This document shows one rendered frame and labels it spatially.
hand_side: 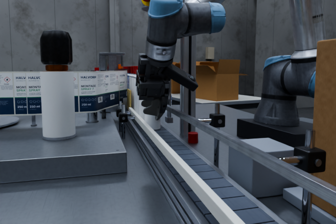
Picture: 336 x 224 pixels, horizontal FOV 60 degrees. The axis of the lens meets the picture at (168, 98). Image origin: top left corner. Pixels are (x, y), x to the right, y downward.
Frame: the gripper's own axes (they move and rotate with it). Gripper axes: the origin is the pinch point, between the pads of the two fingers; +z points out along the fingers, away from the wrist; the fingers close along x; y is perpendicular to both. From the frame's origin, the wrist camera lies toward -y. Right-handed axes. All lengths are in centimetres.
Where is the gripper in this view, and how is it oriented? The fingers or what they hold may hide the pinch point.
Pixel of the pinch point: (159, 116)
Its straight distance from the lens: 86.6
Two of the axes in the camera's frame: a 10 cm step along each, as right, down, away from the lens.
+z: -1.2, 8.1, 5.7
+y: -9.7, 0.3, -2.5
